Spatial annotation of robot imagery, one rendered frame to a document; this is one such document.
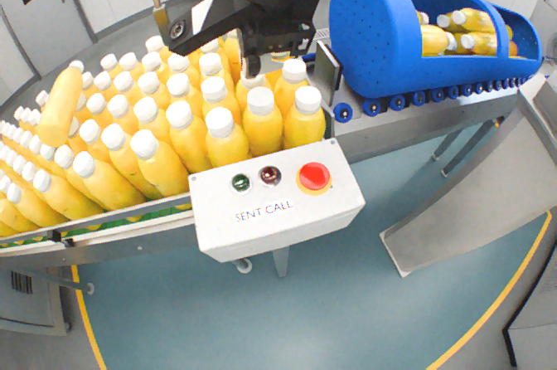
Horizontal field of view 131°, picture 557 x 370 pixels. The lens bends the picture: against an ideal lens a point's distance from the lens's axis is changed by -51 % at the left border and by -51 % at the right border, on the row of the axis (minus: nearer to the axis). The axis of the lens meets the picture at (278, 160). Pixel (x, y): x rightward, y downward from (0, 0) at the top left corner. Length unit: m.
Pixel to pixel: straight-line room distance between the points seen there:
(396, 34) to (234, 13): 0.29
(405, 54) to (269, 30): 0.27
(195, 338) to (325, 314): 0.71
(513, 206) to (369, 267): 0.92
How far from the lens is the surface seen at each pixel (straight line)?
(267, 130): 0.40
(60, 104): 0.51
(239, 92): 0.45
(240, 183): 0.29
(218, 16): 0.27
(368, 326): 1.46
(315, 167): 0.30
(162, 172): 0.41
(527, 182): 0.74
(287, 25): 0.29
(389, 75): 0.48
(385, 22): 0.48
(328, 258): 1.41
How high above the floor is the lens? 1.37
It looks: 60 degrees down
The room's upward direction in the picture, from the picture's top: 2 degrees counter-clockwise
